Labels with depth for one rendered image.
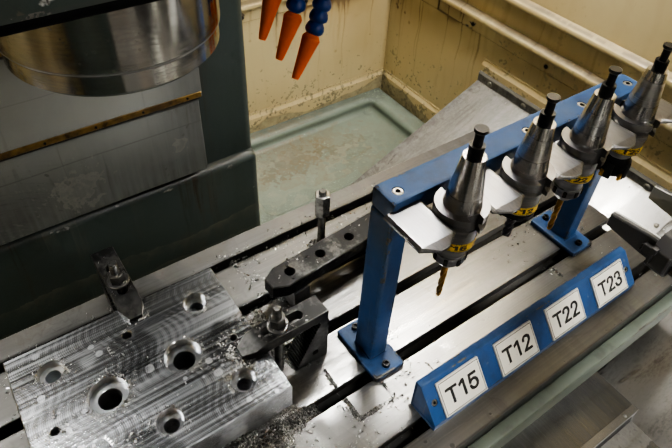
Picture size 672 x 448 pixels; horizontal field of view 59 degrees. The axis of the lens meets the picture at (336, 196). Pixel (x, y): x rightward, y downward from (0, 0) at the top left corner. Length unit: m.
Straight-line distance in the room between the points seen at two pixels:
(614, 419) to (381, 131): 1.05
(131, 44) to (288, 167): 1.30
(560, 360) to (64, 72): 0.80
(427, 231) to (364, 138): 1.17
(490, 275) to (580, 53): 0.59
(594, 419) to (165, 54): 0.95
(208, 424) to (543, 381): 0.48
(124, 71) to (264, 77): 1.28
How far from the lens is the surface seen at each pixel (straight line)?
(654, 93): 0.88
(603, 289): 1.05
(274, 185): 1.63
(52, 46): 0.41
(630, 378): 1.25
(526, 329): 0.93
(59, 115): 1.03
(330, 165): 1.69
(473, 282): 1.03
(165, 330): 0.85
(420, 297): 0.99
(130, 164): 1.13
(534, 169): 0.72
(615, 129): 0.88
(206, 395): 0.79
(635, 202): 1.40
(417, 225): 0.65
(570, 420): 1.13
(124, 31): 0.40
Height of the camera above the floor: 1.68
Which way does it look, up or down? 43 degrees down
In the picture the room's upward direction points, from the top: 3 degrees clockwise
